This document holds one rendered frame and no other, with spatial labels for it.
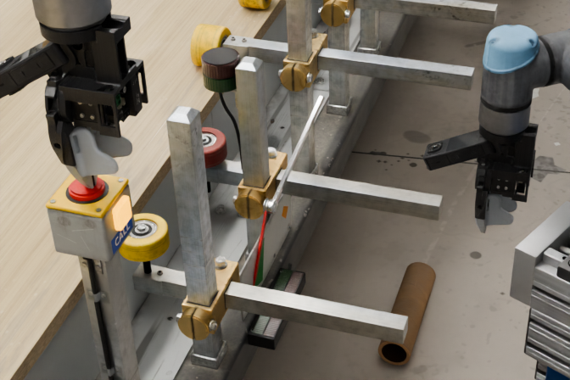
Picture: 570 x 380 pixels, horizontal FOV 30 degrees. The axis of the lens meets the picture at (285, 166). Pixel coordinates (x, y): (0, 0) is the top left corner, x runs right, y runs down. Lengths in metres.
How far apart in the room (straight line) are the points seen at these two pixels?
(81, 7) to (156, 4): 1.26
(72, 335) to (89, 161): 0.61
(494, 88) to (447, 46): 2.37
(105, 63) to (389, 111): 2.54
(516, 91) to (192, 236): 0.51
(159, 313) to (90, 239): 0.73
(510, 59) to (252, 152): 0.45
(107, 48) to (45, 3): 0.07
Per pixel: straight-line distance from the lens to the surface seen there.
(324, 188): 1.78
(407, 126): 3.48
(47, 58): 1.09
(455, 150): 1.65
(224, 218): 2.11
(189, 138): 1.42
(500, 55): 1.54
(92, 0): 1.04
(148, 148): 1.83
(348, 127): 2.21
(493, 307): 2.83
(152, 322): 1.90
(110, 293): 1.27
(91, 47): 1.07
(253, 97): 1.66
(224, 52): 1.68
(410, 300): 2.71
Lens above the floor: 1.93
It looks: 36 degrees down
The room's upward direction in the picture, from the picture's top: 2 degrees counter-clockwise
